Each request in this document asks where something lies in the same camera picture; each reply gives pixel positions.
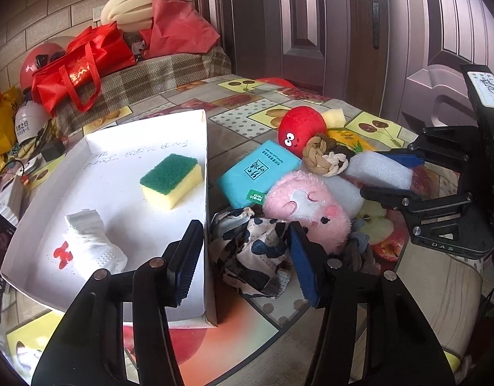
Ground white power bank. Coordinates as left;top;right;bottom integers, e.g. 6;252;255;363
0;177;24;218

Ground red plastic bag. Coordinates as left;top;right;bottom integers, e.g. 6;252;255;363
144;0;220;60

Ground black charger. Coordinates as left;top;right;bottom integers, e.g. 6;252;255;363
42;139;66;161

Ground brown wooden door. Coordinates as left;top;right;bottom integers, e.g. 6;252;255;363
191;0;494;137

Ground white foam block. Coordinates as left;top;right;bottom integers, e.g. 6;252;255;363
325;151;414;220

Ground white helmet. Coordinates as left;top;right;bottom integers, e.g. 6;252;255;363
14;96;54;144

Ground fruit print tablecloth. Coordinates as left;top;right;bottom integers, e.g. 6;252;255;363
0;74;485;386

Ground braided rope knot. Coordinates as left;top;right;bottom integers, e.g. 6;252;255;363
302;133;354;178

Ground plaid cloth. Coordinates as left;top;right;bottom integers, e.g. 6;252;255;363
56;46;231;137

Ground cow print cloth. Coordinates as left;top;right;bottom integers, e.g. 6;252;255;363
210;207;296;299

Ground green and yellow sponge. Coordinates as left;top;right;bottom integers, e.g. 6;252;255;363
140;153;203;210

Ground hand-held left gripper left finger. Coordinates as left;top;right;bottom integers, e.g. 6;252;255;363
32;220;205;386

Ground yellow packet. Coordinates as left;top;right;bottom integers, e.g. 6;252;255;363
326;128;376;154

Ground red tote bag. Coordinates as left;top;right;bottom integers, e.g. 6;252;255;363
32;22;137;115

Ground yellow sponge piece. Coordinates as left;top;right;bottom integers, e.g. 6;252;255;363
324;108;347;128

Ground red helmet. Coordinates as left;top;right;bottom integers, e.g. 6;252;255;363
21;36;76;91

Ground cream foam rolls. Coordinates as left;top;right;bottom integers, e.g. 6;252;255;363
101;0;156;33

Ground red plush toy with eyes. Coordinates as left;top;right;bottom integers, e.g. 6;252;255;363
279;106;327;157

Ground grey scrunchie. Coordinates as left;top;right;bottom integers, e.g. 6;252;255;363
341;219;382;276

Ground white sock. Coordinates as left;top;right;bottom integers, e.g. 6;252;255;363
65;209;128;279

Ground red plastic object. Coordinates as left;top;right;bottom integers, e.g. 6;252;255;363
257;77;296;89

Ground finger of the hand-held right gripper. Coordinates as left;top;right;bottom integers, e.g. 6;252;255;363
359;185;473;226
377;126;479;170

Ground yellow shopping bag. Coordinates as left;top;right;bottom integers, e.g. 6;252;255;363
0;88;24;157

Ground teal tissue pack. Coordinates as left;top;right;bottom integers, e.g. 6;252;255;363
218;140;302;210

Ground pink plush toy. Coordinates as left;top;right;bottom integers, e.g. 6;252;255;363
263;170;352;255

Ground white cardboard box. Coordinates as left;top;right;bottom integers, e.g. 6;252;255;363
1;108;218;327

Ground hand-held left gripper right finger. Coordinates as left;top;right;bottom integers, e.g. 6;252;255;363
289;221;457;386

